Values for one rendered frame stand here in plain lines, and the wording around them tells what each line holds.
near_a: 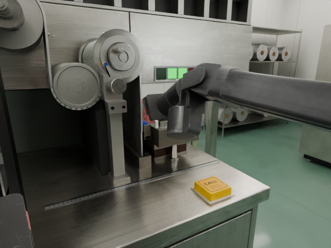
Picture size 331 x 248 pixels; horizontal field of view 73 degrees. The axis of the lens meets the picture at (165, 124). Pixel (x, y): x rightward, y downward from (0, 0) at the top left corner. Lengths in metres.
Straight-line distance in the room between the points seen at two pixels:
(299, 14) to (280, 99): 5.32
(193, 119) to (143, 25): 0.69
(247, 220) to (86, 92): 0.59
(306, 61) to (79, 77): 5.05
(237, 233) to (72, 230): 0.45
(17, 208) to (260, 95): 0.31
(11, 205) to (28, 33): 0.50
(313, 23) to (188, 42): 4.43
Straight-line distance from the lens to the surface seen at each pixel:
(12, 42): 0.64
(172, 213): 0.55
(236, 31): 1.38
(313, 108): 0.32
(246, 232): 0.77
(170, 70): 1.10
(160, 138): 0.71
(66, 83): 0.64
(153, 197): 0.60
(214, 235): 0.68
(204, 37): 1.23
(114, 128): 0.63
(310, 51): 5.40
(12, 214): 0.19
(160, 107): 0.54
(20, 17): 0.59
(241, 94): 0.37
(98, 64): 0.65
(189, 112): 0.43
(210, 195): 0.58
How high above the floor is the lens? 1.23
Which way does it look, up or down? 15 degrees down
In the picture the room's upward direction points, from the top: straight up
